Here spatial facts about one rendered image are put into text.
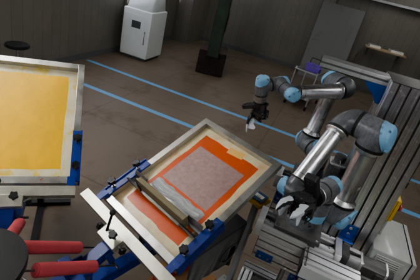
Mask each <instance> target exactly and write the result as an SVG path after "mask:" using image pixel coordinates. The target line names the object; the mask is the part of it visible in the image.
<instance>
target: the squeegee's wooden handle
mask: <svg viewBox="0 0 420 280"><path fill-rule="evenodd" d="M137 183H138V185H139V186H140V188H141V190H143V191H144V192H145V193H146V194H147V195H148V196H149V197H150V198H151V199H153V200H154V201H155V202H156V203H157V204H158V205H160V206H161V207H162V208H163V209H164V210H165V211H166V212H167V213H168V214H169V215H170V216H172V217H173V218H174V219H175V220H176V221H177V222H178V223H181V224H182V225H183V226H184V227H187V226H188V225H189V223H188V217H187V216H186V215H185V214H184V213H182V212H181V211H180V210H179V209H178V208H177V207H176V206H175V205H173V204H172V203H171V202H170V201H168V200H167V199H166V198H165V197H164V196H163V195H162V194H161V193H159V192H158V191H157V190H156V189H154V188H153V187H152V186H151V185H150V184H149V183H148V182H147V181H145V180H144V179H143V178H142V177H139V178H138V179H137Z"/></svg>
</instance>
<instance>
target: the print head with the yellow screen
mask: <svg viewBox="0 0 420 280"><path fill-rule="evenodd" d="M84 70H85V65H82V64H72V63H66V62H56V61H46V60H40V59H29V58H24V57H14V56H3V55H0V228H2V229H8V228H9V226H10V225H11V224H12V223H13V221H14V220H15V219H17V218H23V217H24V219H29V216H19V214H18V212H17V211H16V209H21V208H23V203H27V205H31V203H32V199H57V198H75V191H76V186H77V185H78V186H79V182H80V172H81V152H82V141H83V130H81V118H82V108H83V89H84ZM24 199H26V200H24Z"/></svg>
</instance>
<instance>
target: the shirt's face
mask: <svg viewBox="0 0 420 280"><path fill-rule="evenodd" d="M245 223H246V220H244V219H243V218H242V217H241V216H239V215H238V214H235V215H234V216H233V217H232V218H231V219H230V220H229V221H228V222H227V223H226V224H225V225H224V231H223V232H222V233H221V234H220V235H219V236H218V237H217V238H216V239H215V240H214V241H213V242H212V243H211V244H210V245H209V246H208V247H207V248H206V249H205V250H204V251H206V250H207V249H209V248H210V247H211V246H213V245H215V244H216V243H218V242H219V241H220V240H222V239H223V238H225V237H226V236H228V235H229V234H231V233H232V232H233V231H235V230H236V229H238V228H240V227H241V226H242V225H243V224H245ZM204 251H203V252H204ZM203 252H202V253H203Z"/></svg>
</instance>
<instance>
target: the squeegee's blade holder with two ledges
mask: <svg viewBox="0 0 420 280"><path fill-rule="evenodd" d="M141 194H142V195H143V196H145V197H146V198H147V199H148V200H149V201H150V202H152V203H153V204H154V205H155V206H156V207H157V208H158V209H159V210H160V211H161V212H162V213H163V214H165V215H166V216H167V217H168V218H169V219H170V220H171V221H172V222H173V223H174V224H175V225H176V226H177V227H179V225H178V224H179V223H178V222H177V221H176V220H175V219H174V218H173V217H172V216H170V215H169V214H168V213H167V212H166V211H165V210H164V209H163V208H162V207H161V206H160V205H158V204H157V203H156V202H155V201H154V200H153V199H151V198H150V197H149V196H148V195H147V194H146V193H145V192H144V191H143V190H142V191H141Z"/></svg>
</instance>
